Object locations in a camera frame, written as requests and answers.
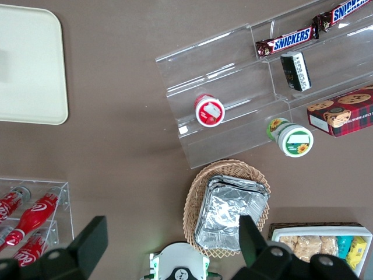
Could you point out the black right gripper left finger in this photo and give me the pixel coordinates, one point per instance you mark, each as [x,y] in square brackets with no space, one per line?
[87,242]

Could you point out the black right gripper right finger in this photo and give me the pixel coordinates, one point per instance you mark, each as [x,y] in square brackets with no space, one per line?
[250,239]

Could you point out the dark woven tray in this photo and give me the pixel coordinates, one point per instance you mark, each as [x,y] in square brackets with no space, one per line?
[314,224]

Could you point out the woven wicker basket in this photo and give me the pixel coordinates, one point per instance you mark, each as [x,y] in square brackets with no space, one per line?
[195,198]

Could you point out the cream plastic tray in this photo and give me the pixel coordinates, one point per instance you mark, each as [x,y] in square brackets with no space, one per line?
[32,67]

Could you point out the stack of foil trays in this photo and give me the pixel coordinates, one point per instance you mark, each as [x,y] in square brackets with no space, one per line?
[227,210]

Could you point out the wrapped granola bar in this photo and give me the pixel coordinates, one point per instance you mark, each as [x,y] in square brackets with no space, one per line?
[329,245]
[288,243]
[309,246]

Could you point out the clear acrylic bottle rack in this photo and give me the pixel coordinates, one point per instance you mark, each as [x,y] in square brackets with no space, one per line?
[62,192]

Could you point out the red Coca-Cola bottle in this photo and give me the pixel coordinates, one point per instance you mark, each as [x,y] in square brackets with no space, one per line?
[11,201]
[30,249]
[36,211]
[4,233]

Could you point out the white rectangular snack bin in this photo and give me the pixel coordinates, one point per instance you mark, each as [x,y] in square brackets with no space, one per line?
[320,231]

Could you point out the teal snack packet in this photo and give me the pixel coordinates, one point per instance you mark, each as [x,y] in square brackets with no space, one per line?
[344,245]

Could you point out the green sunflower yogurt cup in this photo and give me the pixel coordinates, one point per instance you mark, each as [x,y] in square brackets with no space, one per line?
[292,140]

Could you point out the yellow snack packet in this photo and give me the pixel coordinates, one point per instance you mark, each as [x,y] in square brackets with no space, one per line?
[358,251]

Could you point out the red strawberry yogurt cup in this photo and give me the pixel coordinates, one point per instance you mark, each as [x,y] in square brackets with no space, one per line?
[209,112]

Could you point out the clear acrylic tiered shelf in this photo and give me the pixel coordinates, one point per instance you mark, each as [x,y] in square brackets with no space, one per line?
[233,87]

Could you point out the red plaid cookie box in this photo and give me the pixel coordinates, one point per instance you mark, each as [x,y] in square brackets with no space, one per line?
[346,112]

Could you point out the black gold-print small box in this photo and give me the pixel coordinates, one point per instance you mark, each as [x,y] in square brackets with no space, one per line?
[295,71]

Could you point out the Snickers chocolate bar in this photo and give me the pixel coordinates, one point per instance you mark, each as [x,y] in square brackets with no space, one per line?
[341,13]
[288,41]

